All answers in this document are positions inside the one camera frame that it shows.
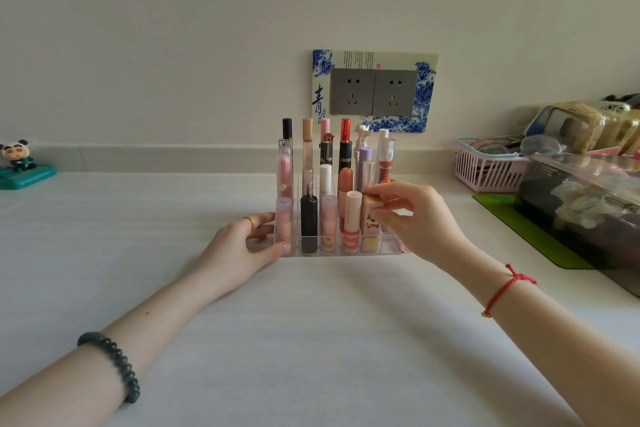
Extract person's right hand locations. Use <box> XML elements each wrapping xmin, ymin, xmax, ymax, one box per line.
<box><xmin>367</xmin><ymin>182</ymin><xmax>468</xmax><ymax>272</ymax></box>

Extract person's left hand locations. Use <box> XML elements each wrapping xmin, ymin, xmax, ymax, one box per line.
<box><xmin>197</xmin><ymin>213</ymin><xmax>292</xmax><ymax>296</ymax></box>

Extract tan square cartoon-print lipstick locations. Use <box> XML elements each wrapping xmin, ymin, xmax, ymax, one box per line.
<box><xmin>360</xmin><ymin>193</ymin><xmax>385</xmax><ymax>253</ymax></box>

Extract clear acrylic lipstick organizer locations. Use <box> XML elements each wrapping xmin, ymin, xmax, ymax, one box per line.
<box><xmin>273</xmin><ymin>171</ymin><xmax>407</xmax><ymax>259</ymax></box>

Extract person's left forearm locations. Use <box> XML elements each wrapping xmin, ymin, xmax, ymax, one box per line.
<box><xmin>0</xmin><ymin>262</ymin><xmax>226</xmax><ymax>427</ymax></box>

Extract person's right forearm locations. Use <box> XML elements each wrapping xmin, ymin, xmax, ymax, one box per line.
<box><xmin>442</xmin><ymin>244</ymin><xmax>640</xmax><ymax>427</ymax></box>

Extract frosted pink lipstick tube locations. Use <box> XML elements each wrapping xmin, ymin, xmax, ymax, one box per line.
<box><xmin>275</xmin><ymin>197</ymin><xmax>294</xmax><ymax>248</ymax></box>

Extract white-cap clear red lip gloss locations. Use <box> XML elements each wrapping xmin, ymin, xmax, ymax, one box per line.
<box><xmin>377</xmin><ymin>128</ymin><xmax>397</xmax><ymax>185</ymax></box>

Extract white pink-striped lipstick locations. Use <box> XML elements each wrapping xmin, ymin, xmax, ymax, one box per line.
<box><xmin>342</xmin><ymin>190</ymin><xmax>363</xmax><ymax>254</ymax></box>

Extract lilac-cap clear lip gloss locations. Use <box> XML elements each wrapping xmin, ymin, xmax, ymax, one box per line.
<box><xmin>357</xmin><ymin>146</ymin><xmax>375</xmax><ymax>194</ymax></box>

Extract glossy black lipstick tube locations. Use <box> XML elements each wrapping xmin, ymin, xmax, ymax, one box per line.
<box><xmin>300</xmin><ymin>193</ymin><xmax>319</xmax><ymax>256</ymax></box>

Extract coral salmon lipstick tube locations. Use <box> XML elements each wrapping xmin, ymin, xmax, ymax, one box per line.
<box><xmin>337</xmin><ymin>167</ymin><xmax>355</xmax><ymax>233</ymax></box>

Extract pale pink patterned lipstick tube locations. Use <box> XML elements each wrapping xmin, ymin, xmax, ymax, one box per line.
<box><xmin>320</xmin><ymin>194</ymin><xmax>339</xmax><ymax>253</ymax></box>

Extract black-cap clear pink tube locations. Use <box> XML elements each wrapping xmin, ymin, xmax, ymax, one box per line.
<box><xmin>278</xmin><ymin>117</ymin><xmax>295</xmax><ymax>200</ymax></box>

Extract white ornate carved lipstick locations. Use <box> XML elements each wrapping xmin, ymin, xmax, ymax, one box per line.
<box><xmin>353</xmin><ymin>124</ymin><xmax>371</xmax><ymax>164</ymax></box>

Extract red-cap black lipstick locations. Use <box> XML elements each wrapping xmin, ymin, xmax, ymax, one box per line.
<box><xmin>338</xmin><ymin>118</ymin><xmax>353</xmax><ymax>172</ymax></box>

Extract tan-cap clear slim tube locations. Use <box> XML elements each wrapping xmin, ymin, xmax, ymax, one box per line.
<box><xmin>301</xmin><ymin>117</ymin><xmax>315</xmax><ymax>197</ymax></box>

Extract pink-cap black lipstick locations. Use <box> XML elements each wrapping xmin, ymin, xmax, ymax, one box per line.
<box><xmin>319</xmin><ymin>117</ymin><xmax>334</xmax><ymax>166</ymax></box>

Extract pink plastic slatted basket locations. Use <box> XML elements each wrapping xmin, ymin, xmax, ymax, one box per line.
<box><xmin>454</xmin><ymin>137</ymin><xmax>532</xmax><ymax>194</ymax></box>

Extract eyeglasses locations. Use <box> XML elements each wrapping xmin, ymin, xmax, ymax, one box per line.
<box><xmin>469</xmin><ymin>134</ymin><xmax>526</xmax><ymax>157</ymax></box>

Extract green mat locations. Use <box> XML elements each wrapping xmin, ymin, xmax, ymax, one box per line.
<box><xmin>472</xmin><ymin>192</ymin><xmax>597</xmax><ymax>271</ymax></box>

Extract clear plastic storage box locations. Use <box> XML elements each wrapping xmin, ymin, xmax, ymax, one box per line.
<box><xmin>516</xmin><ymin>151</ymin><xmax>640</xmax><ymax>299</ymax></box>

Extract panda figurine on teal base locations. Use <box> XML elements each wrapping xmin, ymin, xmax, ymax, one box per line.
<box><xmin>0</xmin><ymin>139</ymin><xmax>58</xmax><ymax>191</ymax></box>

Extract grey wall socket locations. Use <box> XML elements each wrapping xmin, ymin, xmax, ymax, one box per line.
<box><xmin>373</xmin><ymin>69</ymin><xmax>419</xmax><ymax>117</ymax></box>
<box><xmin>328</xmin><ymin>68</ymin><xmax>376</xmax><ymax>117</ymax></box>

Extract red string bracelet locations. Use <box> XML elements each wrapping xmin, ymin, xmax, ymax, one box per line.
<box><xmin>481</xmin><ymin>264</ymin><xmax>538</xmax><ymax>319</ymax></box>

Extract blue white floral socket frame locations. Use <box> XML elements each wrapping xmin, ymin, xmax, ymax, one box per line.
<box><xmin>311</xmin><ymin>49</ymin><xmax>440</xmax><ymax>134</ymax></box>

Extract dark green bead bracelet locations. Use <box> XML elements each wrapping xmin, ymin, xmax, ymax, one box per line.
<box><xmin>77</xmin><ymin>332</ymin><xmax>141</xmax><ymax>405</ymax></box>

